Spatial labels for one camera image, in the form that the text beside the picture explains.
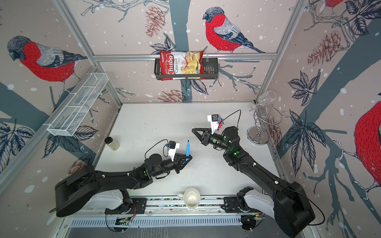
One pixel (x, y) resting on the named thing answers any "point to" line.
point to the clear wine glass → (264, 98)
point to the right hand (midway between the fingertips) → (190, 134)
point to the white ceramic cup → (191, 198)
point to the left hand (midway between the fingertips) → (191, 159)
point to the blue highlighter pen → (187, 151)
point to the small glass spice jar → (114, 146)
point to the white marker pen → (219, 120)
